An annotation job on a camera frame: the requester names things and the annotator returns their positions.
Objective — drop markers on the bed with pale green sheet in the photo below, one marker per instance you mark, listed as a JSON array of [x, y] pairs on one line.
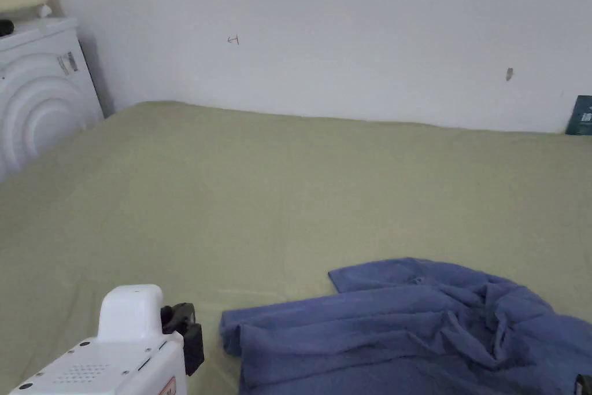
[[194, 191]]

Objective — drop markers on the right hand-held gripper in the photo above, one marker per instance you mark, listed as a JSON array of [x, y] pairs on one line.
[[584, 385]]

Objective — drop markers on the white washing machine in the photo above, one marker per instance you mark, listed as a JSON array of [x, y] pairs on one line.
[[37, 94]]

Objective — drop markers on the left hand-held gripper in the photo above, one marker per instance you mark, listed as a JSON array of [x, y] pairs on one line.
[[125, 348]]

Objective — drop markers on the blue shirt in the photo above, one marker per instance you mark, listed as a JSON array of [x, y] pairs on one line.
[[370, 335]]

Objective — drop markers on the dark teal box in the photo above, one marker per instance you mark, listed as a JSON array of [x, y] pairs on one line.
[[581, 116]]

